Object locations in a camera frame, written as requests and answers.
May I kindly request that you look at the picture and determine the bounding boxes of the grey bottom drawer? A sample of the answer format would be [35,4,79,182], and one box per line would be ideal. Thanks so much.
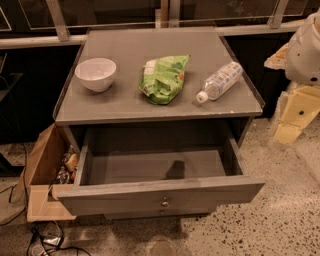
[104,208,215,220]

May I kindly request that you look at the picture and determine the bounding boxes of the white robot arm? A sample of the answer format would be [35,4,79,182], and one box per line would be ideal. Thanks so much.
[264,10,320,144]

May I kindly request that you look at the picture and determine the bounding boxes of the clear plastic water bottle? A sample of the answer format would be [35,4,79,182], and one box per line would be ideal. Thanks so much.
[196,61,243,104]

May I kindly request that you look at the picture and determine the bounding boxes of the black floor cables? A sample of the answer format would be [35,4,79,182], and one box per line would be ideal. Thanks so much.
[0,143,93,256]

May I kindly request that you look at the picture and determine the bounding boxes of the brown cardboard box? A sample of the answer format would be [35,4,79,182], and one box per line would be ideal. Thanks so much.
[13,124,76,222]

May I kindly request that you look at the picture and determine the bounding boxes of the green snack bag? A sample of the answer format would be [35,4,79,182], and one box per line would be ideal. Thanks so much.
[138,55,190,105]

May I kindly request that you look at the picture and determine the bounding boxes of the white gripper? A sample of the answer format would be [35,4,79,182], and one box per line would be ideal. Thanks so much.
[274,82,320,144]

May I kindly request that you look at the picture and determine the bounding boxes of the grey drawer cabinet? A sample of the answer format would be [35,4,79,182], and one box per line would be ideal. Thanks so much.
[52,27,266,221]

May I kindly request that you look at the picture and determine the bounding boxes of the white ceramic bowl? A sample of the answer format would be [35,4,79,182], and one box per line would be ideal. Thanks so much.
[75,58,117,92]

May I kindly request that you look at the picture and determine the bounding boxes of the grey drawer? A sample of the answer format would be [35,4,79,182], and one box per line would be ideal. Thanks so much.
[57,128,264,216]
[104,208,215,220]

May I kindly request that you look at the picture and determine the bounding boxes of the metal railing frame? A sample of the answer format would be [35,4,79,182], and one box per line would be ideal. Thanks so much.
[0,0,320,50]

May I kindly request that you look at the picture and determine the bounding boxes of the snack packets in box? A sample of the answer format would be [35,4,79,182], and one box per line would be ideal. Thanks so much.
[55,146,79,184]

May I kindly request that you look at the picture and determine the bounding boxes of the grey top drawer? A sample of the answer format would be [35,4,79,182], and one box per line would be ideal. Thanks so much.
[57,128,264,216]

